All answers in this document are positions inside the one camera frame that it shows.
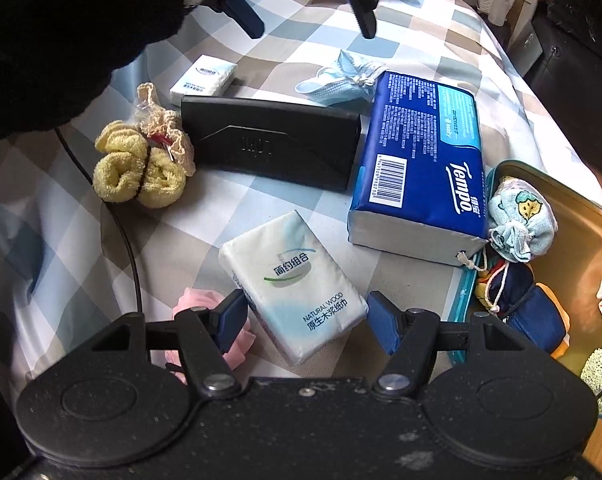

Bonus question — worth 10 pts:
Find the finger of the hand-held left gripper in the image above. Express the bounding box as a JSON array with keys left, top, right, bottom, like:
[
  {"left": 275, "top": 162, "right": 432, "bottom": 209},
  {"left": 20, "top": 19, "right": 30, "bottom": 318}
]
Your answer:
[
  {"left": 208, "top": 0, "right": 266, "bottom": 40},
  {"left": 342, "top": 0, "right": 380, "bottom": 40}
]

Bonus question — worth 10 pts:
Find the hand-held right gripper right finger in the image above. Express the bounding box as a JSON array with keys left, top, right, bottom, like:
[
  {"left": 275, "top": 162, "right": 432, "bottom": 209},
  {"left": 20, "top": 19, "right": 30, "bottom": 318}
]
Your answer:
[{"left": 366, "top": 290, "right": 529, "bottom": 396}]

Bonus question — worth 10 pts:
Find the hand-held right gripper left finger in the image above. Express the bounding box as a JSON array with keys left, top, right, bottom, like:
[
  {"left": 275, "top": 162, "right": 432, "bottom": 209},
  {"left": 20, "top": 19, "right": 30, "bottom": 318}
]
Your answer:
[{"left": 92, "top": 287, "right": 252, "bottom": 396}]

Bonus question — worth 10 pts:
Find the checkered blanket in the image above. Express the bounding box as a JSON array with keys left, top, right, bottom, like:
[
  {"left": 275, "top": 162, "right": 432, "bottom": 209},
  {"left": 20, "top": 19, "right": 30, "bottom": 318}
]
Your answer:
[{"left": 0, "top": 0, "right": 602, "bottom": 401}]

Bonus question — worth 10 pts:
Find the black case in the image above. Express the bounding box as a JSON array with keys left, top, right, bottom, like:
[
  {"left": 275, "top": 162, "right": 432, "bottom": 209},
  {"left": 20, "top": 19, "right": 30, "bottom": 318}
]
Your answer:
[{"left": 180, "top": 96, "right": 363, "bottom": 192}]

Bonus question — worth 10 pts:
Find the black leather sofa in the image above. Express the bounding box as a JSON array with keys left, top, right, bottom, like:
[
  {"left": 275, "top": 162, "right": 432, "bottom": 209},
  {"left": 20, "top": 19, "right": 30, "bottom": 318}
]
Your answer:
[{"left": 523, "top": 0, "right": 602, "bottom": 181}]

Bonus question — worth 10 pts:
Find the small white tissue packet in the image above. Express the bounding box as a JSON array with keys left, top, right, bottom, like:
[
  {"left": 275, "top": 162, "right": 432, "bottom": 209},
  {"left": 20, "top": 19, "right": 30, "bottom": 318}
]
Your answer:
[{"left": 169, "top": 55, "right": 237, "bottom": 107}]

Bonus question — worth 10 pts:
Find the blue face mask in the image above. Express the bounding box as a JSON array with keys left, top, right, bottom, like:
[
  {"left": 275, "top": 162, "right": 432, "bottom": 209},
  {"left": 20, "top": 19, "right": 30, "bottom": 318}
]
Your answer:
[{"left": 295, "top": 49, "right": 386, "bottom": 107}]

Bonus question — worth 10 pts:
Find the yellow towel bundle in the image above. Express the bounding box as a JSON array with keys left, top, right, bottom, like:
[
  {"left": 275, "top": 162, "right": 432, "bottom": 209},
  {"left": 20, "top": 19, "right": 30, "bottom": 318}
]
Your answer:
[{"left": 92, "top": 120, "right": 188, "bottom": 209}]

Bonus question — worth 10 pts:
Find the blue tissue pack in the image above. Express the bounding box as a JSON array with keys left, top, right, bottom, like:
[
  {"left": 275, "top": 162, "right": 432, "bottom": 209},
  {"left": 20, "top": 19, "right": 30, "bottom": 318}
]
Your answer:
[{"left": 346, "top": 70, "right": 489, "bottom": 266}]

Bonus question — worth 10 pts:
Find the printed light blue cloth bundle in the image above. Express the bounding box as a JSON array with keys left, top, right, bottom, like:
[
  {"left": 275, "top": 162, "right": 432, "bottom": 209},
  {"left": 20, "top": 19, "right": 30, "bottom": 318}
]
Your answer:
[{"left": 487, "top": 176, "right": 559, "bottom": 264}]

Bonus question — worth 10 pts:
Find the grey board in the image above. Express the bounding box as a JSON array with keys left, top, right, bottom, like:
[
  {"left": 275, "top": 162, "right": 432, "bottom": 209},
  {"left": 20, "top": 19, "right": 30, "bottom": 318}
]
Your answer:
[{"left": 511, "top": 20, "right": 544, "bottom": 77}]

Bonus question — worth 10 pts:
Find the beige crochet cloth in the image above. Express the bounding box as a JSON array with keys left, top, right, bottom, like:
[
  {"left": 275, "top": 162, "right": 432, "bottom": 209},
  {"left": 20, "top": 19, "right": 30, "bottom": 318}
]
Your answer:
[{"left": 134, "top": 82, "right": 197, "bottom": 177}]

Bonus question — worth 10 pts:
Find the person's left hand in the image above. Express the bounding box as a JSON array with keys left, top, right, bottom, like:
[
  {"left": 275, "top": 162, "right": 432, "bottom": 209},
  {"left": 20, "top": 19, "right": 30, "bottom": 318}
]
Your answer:
[{"left": 0, "top": 0, "right": 219, "bottom": 146}]

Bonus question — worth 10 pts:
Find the navy orange cloth bundle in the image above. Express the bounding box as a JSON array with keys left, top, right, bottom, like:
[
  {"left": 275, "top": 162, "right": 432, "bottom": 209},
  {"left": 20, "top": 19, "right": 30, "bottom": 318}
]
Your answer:
[{"left": 473, "top": 260, "right": 572, "bottom": 360}]

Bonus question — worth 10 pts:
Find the black cable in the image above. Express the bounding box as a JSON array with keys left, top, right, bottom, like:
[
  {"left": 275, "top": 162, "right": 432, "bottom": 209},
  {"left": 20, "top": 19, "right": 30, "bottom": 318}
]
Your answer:
[{"left": 54, "top": 127, "right": 143, "bottom": 317}]

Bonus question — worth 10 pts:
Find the white tissue pack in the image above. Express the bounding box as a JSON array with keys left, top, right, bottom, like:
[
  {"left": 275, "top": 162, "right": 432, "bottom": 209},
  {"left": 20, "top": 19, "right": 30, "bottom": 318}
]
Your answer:
[{"left": 217, "top": 209, "right": 369, "bottom": 367}]

